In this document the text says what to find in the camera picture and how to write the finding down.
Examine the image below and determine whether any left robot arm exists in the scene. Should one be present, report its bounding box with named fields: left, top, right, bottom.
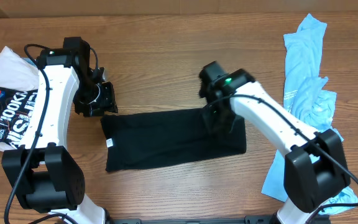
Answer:
left=1, top=37, right=118, bottom=223

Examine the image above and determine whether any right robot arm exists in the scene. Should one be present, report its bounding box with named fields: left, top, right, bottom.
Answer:
left=199, top=62, right=351, bottom=223

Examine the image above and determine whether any light blue t-shirt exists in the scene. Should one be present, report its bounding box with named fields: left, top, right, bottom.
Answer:
left=261, top=14, right=358, bottom=204

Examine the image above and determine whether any black printed folded t-shirt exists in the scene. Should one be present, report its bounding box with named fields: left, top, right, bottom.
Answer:
left=0, top=87, right=37, bottom=151

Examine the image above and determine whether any folded white garment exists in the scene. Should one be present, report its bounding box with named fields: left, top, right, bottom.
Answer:
left=0, top=45, right=42, bottom=152

